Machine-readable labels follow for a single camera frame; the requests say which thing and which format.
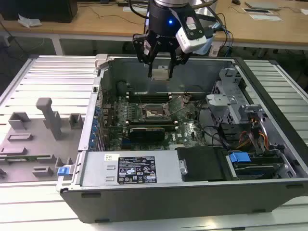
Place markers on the black drive bay cover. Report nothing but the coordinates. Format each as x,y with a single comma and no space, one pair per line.
202,163

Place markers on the blue slot clip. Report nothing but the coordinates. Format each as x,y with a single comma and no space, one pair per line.
94,130
92,137
97,111
95,123
91,144

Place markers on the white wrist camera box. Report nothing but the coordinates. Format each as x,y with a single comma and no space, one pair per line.
190,41

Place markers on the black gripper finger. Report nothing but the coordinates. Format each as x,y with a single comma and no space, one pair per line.
178,59
144,48

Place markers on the black box on desk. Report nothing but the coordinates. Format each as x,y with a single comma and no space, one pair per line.
36,9

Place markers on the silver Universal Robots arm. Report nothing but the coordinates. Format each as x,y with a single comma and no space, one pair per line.
168,1

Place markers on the black round board component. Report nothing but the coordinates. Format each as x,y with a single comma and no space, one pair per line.
121,87

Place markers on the silver disk bay cage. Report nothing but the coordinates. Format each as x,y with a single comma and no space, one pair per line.
223,103

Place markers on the blue disk carrier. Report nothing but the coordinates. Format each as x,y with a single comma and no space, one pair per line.
239,158

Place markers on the grey parts rack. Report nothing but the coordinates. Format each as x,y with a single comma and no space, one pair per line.
31,144

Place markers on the green RAM stick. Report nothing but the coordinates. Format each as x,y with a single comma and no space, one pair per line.
24,158

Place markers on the wooden desk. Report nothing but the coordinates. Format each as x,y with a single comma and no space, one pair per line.
96,24

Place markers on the green motherboard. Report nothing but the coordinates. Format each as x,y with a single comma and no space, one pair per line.
187,134

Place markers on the CPU socket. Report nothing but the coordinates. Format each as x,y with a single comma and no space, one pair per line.
154,111

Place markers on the blue case latch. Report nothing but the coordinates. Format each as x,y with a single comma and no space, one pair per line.
63,171

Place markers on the white crumpled paper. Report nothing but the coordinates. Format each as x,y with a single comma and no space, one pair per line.
29,21

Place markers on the black graphics card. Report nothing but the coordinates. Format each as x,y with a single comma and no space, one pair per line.
146,136

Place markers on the silver power supply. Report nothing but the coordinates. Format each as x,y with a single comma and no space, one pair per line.
96,168

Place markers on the grey flat laptop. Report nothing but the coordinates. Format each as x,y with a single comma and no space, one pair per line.
262,5

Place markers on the white paper sheet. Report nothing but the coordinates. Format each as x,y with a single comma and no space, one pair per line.
134,9
265,17

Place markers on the silver CPU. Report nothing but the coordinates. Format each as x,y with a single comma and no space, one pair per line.
160,73

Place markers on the black hard disk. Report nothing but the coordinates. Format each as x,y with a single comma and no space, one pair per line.
257,168

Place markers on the black power supply label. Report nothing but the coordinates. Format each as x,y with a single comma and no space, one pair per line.
136,169

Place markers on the black open PC case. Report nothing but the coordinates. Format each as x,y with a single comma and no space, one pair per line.
168,204

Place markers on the black computer mouse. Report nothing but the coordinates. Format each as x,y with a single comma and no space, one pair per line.
235,2

